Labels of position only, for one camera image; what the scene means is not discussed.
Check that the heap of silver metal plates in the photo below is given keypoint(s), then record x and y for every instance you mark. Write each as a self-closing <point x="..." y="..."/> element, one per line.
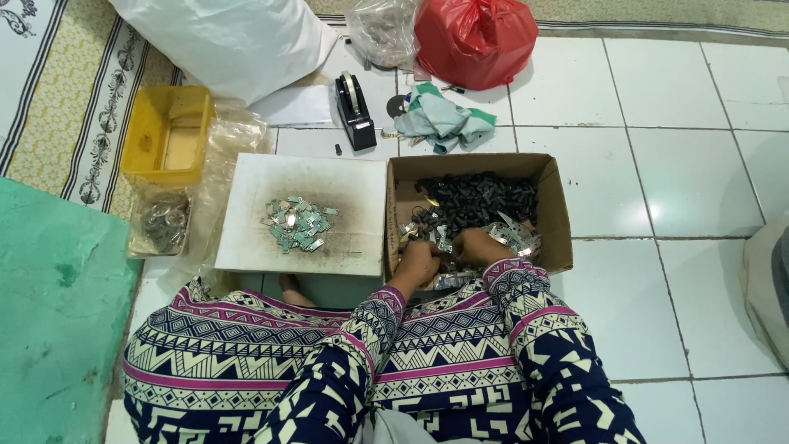
<point x="511" y="237"/>

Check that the pile of small metal tags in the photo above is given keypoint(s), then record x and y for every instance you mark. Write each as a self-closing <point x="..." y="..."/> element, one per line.
<point x="299" y="223"/>

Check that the crumpled clear plastic bag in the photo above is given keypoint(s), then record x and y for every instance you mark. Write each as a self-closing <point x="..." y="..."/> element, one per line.
<point x="222" y="185"/>

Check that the patterned floor mat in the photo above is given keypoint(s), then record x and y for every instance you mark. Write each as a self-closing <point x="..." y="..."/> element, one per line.
<point x="68" y="98"/>

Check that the white paper sheet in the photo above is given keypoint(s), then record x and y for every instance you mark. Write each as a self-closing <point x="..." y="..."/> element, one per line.
<point x="296" y="106"/>

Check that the person's left hand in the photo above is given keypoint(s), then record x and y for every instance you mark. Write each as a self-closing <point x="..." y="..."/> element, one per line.
<point x="419" y="262"/>

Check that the yellow plastic container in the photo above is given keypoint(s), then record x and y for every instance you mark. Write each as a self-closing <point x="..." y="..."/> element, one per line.
<point x="166" y="135"/>

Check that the heap of black rubber pieces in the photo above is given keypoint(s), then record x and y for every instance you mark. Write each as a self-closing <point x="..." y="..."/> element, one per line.
<point x="474" y="198"/>

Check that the green and white cloth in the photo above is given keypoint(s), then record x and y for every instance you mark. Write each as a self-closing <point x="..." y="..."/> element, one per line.
<point x="444" y="120"/>

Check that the person's patterned legs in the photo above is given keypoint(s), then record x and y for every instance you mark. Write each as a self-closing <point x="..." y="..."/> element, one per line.
<point x="308" y="370"/>

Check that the person's right hand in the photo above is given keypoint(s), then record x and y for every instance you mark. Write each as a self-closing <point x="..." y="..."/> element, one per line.
<point x="478" y="246"/>

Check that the person's left fingers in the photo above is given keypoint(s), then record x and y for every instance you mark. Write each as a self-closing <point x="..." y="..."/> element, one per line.
<point x="412" y="246"/>

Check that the large white plastic sack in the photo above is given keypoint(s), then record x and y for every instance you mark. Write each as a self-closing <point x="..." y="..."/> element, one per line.
<point x="228" y="43"/>

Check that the brown cardboard box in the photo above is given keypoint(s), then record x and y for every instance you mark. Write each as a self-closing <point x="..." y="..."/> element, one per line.
<point x="474" y="213"/>

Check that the red plastic bag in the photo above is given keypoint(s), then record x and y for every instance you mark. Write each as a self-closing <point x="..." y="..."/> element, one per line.
<point x="474" y="40"/>

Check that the clear bag of metal rings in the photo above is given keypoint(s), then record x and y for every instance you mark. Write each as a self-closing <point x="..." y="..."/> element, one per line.
<point x="161" y="223"/>

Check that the person's foot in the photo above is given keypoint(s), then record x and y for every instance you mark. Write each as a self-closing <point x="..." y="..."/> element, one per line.
<point x="294" y="295"/>

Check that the white foam board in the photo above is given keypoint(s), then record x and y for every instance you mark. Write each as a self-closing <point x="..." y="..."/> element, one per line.
<point x="302" y="213"/>

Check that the dark round disc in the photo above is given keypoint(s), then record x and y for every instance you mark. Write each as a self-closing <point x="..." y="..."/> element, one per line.
<point x="396" y="106"/>

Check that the green mat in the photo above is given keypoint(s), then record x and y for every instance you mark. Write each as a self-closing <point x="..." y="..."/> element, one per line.
<point x="55" y="314"/>

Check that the black tape dispenser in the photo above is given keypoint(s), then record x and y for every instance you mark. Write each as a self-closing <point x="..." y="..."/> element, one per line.
<point x="354" y="111"/>

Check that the clear plastic bag of parts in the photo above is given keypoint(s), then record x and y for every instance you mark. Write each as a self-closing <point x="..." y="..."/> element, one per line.
<point x="382" y="31"/>

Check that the beige cushion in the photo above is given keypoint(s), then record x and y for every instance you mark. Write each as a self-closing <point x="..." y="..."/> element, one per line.
<point x="767" y="290"/>

